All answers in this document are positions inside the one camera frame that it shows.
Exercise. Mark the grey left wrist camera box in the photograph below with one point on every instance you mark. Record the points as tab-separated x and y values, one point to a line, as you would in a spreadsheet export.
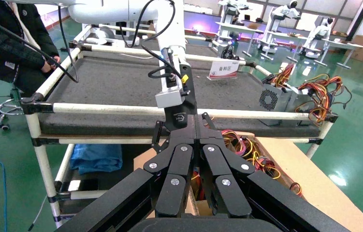
168	98

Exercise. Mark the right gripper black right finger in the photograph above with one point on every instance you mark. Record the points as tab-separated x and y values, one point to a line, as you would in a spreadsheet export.
215	160

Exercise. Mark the black handheld controller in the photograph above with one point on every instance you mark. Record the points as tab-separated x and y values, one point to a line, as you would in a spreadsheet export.
54	60

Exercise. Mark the white and red sign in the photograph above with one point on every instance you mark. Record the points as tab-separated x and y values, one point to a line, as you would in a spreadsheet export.
223	69

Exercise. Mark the white machine base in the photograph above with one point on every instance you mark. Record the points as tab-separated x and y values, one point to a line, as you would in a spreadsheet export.
96	40

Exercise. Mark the white pipe cart frame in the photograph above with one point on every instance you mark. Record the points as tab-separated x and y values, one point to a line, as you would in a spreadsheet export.
104	109

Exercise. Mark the person's hand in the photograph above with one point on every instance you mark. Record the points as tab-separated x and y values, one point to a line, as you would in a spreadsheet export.
47	68

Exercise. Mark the blue cloth bundle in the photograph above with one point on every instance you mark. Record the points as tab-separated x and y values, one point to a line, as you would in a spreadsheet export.
96	158

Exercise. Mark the chrome wheeled stool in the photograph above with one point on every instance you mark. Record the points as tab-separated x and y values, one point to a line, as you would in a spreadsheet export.
14	96

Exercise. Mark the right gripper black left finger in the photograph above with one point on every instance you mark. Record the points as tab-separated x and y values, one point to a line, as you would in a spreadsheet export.
181	160

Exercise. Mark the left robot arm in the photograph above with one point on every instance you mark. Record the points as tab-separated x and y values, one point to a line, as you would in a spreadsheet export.
171	32

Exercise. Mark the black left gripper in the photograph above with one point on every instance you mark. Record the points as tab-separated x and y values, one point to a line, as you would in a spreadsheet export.
178	118

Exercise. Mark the cardboard box with dividers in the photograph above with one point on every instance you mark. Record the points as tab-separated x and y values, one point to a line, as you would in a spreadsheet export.
312	179

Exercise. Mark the small black device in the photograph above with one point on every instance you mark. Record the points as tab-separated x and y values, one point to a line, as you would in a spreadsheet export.
229	52

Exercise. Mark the dark grey foam mat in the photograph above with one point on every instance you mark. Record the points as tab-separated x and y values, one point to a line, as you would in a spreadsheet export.
120	83

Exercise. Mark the white workshop table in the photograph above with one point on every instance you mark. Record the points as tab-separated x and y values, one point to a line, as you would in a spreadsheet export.
344	44

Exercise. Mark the white humanoid robot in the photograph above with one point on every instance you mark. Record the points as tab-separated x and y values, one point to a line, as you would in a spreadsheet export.
283	12
229	12
320	32

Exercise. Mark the person in black jacket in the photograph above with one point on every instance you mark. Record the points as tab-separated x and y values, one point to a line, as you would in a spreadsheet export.
2	48

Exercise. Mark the grey power supply fan grille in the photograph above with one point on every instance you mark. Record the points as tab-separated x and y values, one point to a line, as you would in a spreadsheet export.
272	99

